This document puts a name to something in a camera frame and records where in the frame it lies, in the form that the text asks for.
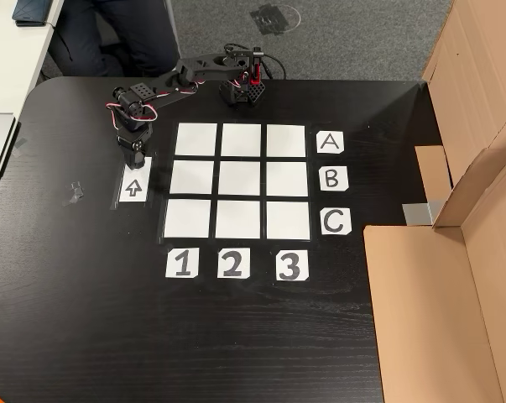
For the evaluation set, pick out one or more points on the white paper grid square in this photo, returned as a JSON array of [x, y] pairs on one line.
[[241, 139], [239, 178], [238, 219], [288, 219], [286, 139], [196, 139], [191, 178], [187, 219], [287, 178]]

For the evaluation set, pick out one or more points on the paper sheet with arrow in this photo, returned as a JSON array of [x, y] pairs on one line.
[[135, 189]]

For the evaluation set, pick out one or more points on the crumpled tape piece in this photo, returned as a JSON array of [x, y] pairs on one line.
[[74, 194]]

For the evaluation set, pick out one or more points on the person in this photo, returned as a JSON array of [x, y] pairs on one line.
[[110, 38]]

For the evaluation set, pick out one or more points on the grey metal leg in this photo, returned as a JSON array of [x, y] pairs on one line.
[[175, 38]]

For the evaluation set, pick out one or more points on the grey tape piece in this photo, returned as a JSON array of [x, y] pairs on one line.
[[19, 147]]

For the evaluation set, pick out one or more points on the paper label number 1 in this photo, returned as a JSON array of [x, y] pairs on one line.
[[182, 263]]

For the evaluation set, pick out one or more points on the paper label number 2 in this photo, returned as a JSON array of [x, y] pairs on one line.
[[233, 263]]

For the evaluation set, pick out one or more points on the white desk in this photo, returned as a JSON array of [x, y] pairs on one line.
[[9, 54]]

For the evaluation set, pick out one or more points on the black floor tape patch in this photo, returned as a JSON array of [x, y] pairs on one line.
[[273, 19]]

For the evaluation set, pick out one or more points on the paper label number 3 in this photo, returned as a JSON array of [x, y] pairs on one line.
[[292, 265]]

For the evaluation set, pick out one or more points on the paper label letter A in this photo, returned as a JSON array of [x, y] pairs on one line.
[[330, 142]]

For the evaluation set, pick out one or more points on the paper label letter B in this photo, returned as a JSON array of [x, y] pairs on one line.
[[333, 179]]

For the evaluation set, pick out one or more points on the paper label letter C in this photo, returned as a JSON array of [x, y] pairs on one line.
[[336, 221]]

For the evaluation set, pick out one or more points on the grey tape patch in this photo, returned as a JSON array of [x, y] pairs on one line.
[[420, 213]]

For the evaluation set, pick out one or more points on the large brown cardboard panel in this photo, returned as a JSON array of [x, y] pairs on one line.
[[479, 63], [424, 315]]

